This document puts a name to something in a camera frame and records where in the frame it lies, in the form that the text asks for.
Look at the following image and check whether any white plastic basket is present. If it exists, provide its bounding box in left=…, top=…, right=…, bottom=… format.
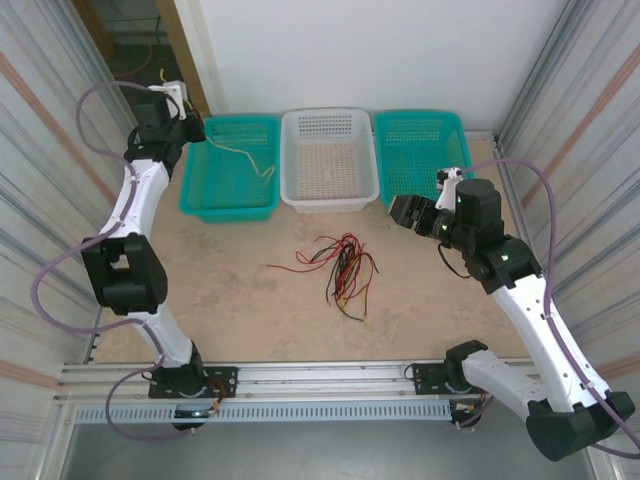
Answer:
left=279, top=108, right=380, bottom=216

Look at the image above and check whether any aluminium table edge rail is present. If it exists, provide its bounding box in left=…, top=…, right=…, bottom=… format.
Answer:
left=492, top=134, right=551, bottom=281
left=84, top=279, right=119, bottom=364

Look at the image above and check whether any teal plastic basket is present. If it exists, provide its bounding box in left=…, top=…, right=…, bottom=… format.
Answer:
left=373, top=110, right=476, bottom=219
left=178, top=115, right=281, bottom=225

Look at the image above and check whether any orange floor cable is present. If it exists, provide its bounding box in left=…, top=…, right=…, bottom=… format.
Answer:
left=110, top=43, right=154, bottom=79

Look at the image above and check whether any grey slotted cable duct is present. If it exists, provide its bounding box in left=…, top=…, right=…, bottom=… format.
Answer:
left=72, top=401, right=454, bottom=425

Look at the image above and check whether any bundle of coloured wires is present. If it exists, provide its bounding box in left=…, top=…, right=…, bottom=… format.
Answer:
left=296, top=232, right=367, bottom=265

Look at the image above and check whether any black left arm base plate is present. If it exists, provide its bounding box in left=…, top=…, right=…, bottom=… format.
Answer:
left=148, top=365, right=239, bottom=400

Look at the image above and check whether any wooden door frame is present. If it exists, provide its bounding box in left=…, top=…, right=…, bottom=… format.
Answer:
left=153, top=0, right=212, bottom=119

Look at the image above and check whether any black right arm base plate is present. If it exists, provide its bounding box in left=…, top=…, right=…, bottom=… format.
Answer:
left=411, top=360, right=503, bottom=397

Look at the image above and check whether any wooden furniture leg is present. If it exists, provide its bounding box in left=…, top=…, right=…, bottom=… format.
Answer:
left=72, top=0, right=117, bottom=60

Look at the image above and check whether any yellow cable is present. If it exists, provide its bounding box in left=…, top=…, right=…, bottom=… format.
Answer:
left=335, top=252, right=369, bottom=304
left=158, top=67, right=277, bottom=179

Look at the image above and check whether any aluminium frame post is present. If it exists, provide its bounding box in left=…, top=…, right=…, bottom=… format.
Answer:
left=37, top=403, right=76, bottom=480
left=584, top=444, right=626, bottom=480

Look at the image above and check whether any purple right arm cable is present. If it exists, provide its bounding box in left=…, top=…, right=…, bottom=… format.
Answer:
left=462, top=158, right=640, bottom=459

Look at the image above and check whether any long aluminium mounting rail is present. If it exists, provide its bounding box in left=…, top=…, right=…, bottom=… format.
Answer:
left=57, top=355, right=599, bottom=407

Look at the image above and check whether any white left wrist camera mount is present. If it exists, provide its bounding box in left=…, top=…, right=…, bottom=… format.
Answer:
left=146, top=81, right=190, bottom=121

